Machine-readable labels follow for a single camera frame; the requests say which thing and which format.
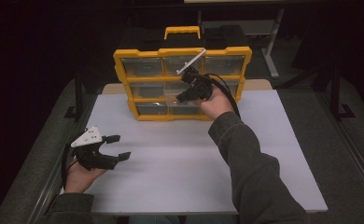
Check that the clear plastic drawer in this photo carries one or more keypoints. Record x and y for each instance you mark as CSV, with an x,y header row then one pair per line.
x,y
183,109

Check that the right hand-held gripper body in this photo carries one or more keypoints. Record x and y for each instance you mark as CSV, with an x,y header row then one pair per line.
x,y
203,88

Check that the grey metal desk frame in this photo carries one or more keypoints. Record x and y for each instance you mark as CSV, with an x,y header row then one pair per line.
x,y
273,46

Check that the yellow and black drawer organizer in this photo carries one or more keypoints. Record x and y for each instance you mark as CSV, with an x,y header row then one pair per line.
x,y
183,52

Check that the black metal stand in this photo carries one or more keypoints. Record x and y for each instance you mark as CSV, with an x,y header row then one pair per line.
x,y
337,93
77,96

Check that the person's right hand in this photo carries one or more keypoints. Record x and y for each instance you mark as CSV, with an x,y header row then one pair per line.
x,y
216,104

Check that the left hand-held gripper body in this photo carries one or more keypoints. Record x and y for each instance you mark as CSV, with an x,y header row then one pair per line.
x,y
88,138

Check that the person's left hand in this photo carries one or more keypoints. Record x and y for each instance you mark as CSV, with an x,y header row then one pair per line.
x,y
80,179

